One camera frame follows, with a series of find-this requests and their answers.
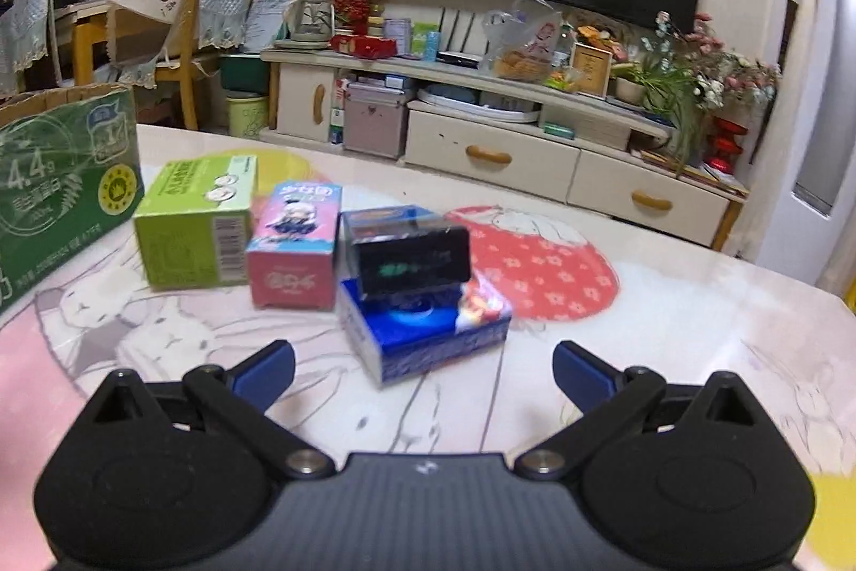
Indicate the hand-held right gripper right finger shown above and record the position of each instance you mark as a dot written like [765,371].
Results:
[582,374]

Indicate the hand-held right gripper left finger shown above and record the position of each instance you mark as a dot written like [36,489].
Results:
[267,370]

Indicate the green printed cardboard carton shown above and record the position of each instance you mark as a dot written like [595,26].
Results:
[60,196]

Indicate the pink anime figure box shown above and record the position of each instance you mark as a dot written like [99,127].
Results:
[294,250]

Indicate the blue white tissue pack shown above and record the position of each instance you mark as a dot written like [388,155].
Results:
[414,337]

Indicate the green smiley face box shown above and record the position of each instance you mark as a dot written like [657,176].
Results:
[194,236]

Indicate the small black box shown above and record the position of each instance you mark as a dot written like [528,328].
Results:
[408,263]

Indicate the dark blue box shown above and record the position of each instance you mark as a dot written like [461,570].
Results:
[381,218]

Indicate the cream TV cabinet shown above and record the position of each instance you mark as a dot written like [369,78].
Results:
[488,156]

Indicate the pale green waste bin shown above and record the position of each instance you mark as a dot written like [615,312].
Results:
[247,115]

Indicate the silver storage case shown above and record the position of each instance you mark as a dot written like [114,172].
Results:
[374,119]

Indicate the red lantern ornament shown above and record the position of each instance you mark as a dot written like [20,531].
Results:
[727,143]

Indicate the potted spider plant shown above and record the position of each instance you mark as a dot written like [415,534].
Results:
[659,96]

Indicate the dark green basin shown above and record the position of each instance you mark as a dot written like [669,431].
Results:
[244,72]

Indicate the small framed picture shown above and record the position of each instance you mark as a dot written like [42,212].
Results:
[592,69]

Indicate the clear plastic snack bag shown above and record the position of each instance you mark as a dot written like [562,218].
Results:
[521,42]

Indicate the red tin box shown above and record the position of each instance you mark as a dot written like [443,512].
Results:
[361,46]

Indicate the wooden chair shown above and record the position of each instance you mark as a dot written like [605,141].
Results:
[167,42]

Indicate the pink flower bouquet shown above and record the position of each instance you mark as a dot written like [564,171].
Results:
[729,62]

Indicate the glass jar with plant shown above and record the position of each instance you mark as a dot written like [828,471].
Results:
[307,19]

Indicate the small green carton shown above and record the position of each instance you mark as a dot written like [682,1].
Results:
[425,42]

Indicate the white tower air conditioner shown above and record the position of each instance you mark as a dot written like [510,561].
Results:
[816,76]

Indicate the lace covered chair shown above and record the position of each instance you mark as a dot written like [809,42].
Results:
[27,29]

